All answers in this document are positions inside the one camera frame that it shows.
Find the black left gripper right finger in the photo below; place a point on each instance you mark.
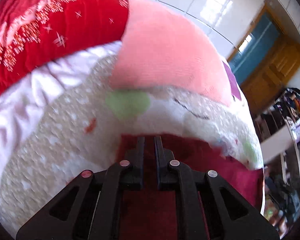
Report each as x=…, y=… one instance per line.
x=207, y=206

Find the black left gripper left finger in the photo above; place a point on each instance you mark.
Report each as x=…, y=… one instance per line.
x=88, y=207

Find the dark red knit garment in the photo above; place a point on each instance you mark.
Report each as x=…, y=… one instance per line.
x=150, y=213

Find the beige patchwork quilt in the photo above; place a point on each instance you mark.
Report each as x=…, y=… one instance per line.
x=82, y=129

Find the cluttered white shelf unit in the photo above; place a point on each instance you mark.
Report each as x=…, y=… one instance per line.
x=278, y=130

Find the purple pillow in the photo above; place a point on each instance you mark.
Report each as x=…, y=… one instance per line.
x=233, y=83

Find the white bed sheet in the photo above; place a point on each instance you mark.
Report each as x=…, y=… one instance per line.
x=22, y=105

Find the wooden door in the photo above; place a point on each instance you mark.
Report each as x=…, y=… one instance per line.
x=271, y=76

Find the pink striped pillow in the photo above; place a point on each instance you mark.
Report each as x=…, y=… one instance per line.
x=163, y=48

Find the red patterned duvet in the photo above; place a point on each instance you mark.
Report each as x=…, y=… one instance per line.
x=35, y=32

